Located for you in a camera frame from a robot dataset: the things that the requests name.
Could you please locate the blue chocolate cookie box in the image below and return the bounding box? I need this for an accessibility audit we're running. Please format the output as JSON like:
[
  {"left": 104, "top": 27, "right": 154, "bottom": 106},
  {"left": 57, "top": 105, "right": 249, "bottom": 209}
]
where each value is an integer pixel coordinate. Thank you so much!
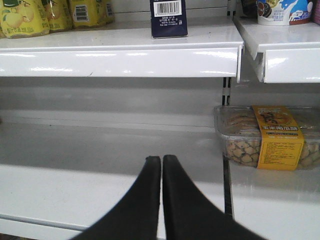
[{"left": 149, "top": 0, "right": 188, "bottom": 39}]

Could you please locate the white supermarket shelving unit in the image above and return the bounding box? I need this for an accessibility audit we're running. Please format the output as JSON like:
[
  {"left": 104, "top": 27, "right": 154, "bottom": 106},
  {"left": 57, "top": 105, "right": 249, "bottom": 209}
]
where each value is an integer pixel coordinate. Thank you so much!
[{"left": 0, "top": 0, "right": 320, "bottom": 240}]

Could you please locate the yellow pear drink bottle right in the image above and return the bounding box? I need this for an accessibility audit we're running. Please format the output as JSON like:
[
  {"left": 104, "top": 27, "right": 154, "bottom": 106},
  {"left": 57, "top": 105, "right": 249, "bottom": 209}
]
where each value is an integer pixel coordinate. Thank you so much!
[{"left": 69, "top": 0, "right": 107, "bottom": 29}]

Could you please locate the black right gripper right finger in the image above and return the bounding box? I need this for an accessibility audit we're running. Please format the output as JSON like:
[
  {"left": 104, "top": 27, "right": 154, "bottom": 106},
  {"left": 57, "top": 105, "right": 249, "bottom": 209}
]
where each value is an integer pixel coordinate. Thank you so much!
[{"left": 162, "top": 154, "right": 262, "bottom": 240}]

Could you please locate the yellow pear drink bottle left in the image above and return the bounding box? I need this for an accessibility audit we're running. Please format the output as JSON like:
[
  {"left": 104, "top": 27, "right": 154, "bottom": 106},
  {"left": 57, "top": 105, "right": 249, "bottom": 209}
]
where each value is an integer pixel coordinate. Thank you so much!
[{"left": 0, "top": 0, "right": 50, "bottom": 39}]

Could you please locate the blue snack cup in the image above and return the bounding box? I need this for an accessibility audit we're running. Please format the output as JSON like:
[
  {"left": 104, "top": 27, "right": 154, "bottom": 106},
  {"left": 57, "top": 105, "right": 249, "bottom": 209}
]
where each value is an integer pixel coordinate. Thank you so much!
[{"left": 256, "top": 0, "right": 314, "bottom": 26}]

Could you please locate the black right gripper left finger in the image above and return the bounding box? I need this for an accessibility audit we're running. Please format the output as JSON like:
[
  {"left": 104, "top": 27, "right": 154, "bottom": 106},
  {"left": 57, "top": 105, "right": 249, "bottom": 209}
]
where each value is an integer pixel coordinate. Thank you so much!
[{"left": 73, "top": 156, "right": 161, "bottom": 240}]

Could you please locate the yellow pear drink bottle middle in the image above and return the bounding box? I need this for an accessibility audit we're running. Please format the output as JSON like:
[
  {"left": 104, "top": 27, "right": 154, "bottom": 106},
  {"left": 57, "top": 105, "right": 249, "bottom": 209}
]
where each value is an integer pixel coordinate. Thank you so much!
[{"left": 41, "top": 0, "right": 73, "bottom": 33}]

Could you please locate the clear cookie tray pack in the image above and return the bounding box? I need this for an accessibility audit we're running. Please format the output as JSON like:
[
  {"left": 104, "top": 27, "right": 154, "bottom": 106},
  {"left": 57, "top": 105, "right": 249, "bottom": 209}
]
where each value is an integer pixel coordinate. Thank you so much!
[{"left": 214, "top": 105, "right": 320, "bottom": 171}]

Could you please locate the yellow pear drink bottle rear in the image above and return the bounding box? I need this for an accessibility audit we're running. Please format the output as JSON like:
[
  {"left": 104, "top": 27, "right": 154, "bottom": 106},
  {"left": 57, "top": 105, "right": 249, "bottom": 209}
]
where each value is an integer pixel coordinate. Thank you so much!
[{"left": 104, "top": 0, "right": 115, "bottom": 24}]

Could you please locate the yellow pear drink bottle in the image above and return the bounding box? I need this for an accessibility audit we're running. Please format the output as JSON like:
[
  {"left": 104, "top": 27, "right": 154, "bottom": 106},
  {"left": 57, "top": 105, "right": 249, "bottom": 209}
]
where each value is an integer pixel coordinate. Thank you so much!
[
  {"left": 104, "top": 0, "right": 115, "bottom": 24},
  {"left": 69, "top": 0, "right": 107, "bottom": 29},
  {"left": 41, "top": 0, "right": 73, "bottom": 33},
  {"left": 0, "top": 0, "right": 50, "bottom": 39}
]

